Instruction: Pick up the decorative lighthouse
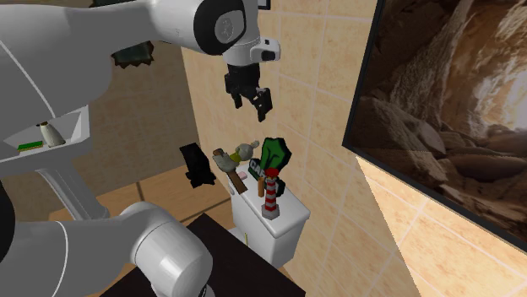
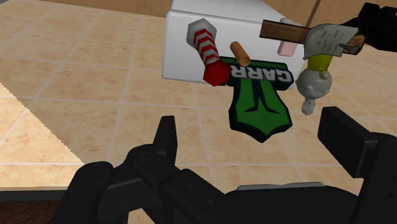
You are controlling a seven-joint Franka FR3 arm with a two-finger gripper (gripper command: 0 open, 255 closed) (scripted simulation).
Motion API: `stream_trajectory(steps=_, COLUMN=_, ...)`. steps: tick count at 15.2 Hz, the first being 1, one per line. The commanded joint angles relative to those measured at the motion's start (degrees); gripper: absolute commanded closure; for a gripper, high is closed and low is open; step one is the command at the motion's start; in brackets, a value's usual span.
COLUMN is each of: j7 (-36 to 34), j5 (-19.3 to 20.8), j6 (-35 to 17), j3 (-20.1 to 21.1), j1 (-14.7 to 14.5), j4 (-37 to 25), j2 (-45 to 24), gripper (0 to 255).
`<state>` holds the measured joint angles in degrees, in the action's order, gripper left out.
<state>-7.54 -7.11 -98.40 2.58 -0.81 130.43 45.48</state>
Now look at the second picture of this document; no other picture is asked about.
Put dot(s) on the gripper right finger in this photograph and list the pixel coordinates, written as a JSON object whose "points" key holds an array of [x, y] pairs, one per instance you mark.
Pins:
{"points": [[350, 139]]}

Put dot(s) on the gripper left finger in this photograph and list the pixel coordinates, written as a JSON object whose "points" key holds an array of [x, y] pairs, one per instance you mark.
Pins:
{"points": [[145, 186]]}

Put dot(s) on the grey yellow figure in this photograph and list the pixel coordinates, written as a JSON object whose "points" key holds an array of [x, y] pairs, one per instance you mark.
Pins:
{"points": [[313, 82]]}

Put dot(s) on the green black shield emblem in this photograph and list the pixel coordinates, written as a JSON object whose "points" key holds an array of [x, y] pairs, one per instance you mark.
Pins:
{"points": [[259, 114]]}

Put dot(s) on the pink block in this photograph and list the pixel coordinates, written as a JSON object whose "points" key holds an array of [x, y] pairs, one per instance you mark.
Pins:
{"points": [[287, 48]]}

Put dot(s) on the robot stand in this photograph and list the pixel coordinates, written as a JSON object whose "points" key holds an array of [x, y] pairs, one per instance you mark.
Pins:
{"points": [[378, 28]]}

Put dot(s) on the white box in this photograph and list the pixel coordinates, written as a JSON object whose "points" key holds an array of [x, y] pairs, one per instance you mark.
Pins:
{"points": [[183, 59]]}

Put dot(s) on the orange brown cylinder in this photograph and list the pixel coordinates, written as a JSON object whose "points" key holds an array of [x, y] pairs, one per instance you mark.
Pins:
{"points": [[240, 53]]}

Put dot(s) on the red white striped hexagonal stick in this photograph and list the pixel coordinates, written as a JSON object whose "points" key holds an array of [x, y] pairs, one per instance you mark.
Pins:
{"points": [[206, 46]]}

